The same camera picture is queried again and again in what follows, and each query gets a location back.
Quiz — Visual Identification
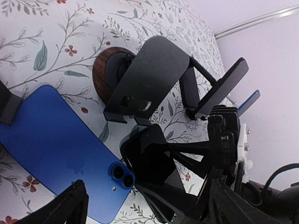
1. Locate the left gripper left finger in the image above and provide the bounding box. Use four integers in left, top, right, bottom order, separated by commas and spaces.
17, 179, 89, 224

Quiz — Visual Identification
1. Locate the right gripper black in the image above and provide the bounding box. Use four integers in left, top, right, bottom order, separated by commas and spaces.
137, 141, 299, 224

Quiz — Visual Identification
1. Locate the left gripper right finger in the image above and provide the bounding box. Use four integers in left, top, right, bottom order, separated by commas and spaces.
209, 179, 279, 224

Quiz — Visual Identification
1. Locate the small black phone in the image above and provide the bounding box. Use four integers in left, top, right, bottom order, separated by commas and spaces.
194, 57, 249, 118

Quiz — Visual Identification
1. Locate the round wooden base stand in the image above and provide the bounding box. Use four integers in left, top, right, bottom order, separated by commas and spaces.
92, 35, 190, 128

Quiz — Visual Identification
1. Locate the black clamp phone stand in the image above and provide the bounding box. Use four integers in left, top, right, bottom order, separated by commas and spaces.
179, 56, 216, 120

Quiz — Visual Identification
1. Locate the blue phone face down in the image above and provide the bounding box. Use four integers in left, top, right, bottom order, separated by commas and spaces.
0, 85, 135, 224

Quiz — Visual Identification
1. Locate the black round folding stand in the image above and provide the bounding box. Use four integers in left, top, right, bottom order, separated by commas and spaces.
0, 82, 23, 126

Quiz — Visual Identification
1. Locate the right aluminium frame post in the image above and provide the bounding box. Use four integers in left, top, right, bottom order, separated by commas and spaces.
214, 4, 299, 40

